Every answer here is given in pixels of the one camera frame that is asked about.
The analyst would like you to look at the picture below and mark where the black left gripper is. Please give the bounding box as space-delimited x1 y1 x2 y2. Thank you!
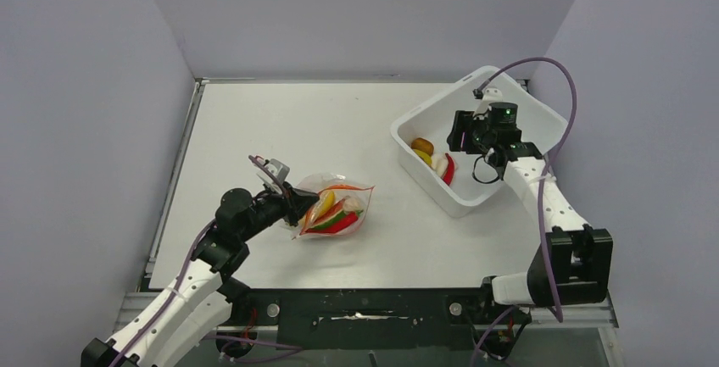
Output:
239 181 319 242

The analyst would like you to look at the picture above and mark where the yellow banana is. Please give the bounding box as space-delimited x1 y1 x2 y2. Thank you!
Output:
309 190 336 223

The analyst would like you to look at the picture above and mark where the watermelon slice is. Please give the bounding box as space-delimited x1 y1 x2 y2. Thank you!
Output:
307 202 348 234

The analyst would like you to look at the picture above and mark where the clear zip top bag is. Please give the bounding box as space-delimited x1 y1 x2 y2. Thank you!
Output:
288 173 375 240

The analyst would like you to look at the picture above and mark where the beige ginger piece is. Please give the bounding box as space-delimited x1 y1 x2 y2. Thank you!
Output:
343 197 365 214

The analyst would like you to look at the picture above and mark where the red chili pepper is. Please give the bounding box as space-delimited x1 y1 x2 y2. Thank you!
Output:
323 212 359 234
442 153 456 186

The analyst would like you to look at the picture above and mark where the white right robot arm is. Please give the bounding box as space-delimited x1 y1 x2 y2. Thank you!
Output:
447 102 613 322

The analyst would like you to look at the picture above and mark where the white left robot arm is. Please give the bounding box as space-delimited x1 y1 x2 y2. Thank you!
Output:
81 157 478 366

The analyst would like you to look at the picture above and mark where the white garlic bulb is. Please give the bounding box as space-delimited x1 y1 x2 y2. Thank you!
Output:
431 153 449 178

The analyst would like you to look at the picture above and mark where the yellow star fruit slice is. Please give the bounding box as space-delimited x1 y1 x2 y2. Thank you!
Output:
413 149 432 167

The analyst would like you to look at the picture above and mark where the white plastic tub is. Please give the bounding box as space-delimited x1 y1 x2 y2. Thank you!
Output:
390 66 567 218

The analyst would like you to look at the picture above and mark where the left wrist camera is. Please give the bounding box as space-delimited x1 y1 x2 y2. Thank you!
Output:
248 155 290 194

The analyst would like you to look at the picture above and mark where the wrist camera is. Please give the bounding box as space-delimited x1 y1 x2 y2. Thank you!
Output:
248 155 290 194
472 86 504 116

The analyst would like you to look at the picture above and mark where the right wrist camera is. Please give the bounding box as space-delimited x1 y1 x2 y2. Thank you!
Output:
472 86 504 116

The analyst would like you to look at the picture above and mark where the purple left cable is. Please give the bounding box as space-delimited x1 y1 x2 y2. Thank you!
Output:
109 155 304 367

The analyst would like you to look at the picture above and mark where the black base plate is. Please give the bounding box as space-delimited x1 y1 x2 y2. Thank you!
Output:
193 288 535 354

